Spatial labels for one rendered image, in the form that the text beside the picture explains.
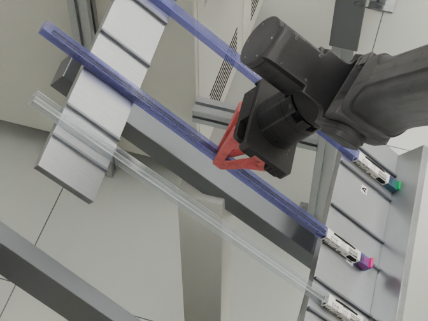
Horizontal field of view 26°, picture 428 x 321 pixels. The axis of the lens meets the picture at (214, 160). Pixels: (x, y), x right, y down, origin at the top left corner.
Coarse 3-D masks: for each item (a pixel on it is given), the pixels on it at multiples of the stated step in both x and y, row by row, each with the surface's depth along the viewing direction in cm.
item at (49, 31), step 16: (48, 32) 96; (64, 32) 98; (64, 48) 98; (80, 48) 98; (96, 64) 99; (112, 80) 100; (128, 80) 101; (128, 96) 101; (144, 96) 102; (160, 112) 103; (176, 128) 104; (192, 128) 105; (192, 144) 105; (208, 144) 106; (240, 176) 108; (256, 176) 109; (272, 192) 110; (288, 208) 111; (304, 224) 112; (320, 224) 113
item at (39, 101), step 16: (32, 96) 93; (48, 112) 93; (64, 112) 94; (64, 128) 95; (80, 128) 95; (96, 144) 96; (112, 144) 97; (112, 160) 97; (128, 160) 98; (144, 176) 98; (160, 176) 100; (160, 192) 100; (176, 192) 100; (192, 208) 101; (208, 224) 102; (224, 224) 103; (240, 240) 104; (256, 256) 105; (272, 256) 106; (288, 272) 107; (304, 288) 108; (320, 288) 110; (320, 304) 110
